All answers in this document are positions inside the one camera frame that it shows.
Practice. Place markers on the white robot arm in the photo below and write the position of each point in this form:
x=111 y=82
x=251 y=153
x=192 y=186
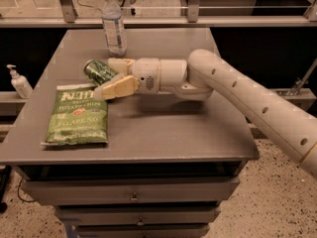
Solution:
x=203 y=72

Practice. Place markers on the green jalapeno chip bag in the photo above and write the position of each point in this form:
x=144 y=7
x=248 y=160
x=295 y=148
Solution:
x=78 y=117

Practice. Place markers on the bottom grey drawer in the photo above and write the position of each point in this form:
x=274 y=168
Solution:
x=147 y=231

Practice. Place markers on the grey drawer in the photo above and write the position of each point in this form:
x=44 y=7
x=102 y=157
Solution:
x=148 y=190
x=138 y=215
x=147 y=231

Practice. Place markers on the green soda can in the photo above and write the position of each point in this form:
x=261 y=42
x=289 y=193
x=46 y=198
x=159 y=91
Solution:
x=98 y=71

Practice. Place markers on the top grey drawer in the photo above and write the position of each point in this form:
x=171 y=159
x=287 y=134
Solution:
x=148 y=190

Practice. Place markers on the middle grey drawer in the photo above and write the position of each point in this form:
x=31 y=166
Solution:
x=138 y=215

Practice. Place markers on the clear plastic water bottle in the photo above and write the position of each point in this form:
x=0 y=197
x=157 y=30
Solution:
x=113 y=27

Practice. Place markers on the grey drawer cabinet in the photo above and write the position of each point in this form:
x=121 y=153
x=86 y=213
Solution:
x=150 y=136

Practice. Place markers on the white pump sanitizer bottle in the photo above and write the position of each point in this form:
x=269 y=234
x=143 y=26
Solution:
x=20 y=83

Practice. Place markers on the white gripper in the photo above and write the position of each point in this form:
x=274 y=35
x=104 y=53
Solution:
x=145 y=73

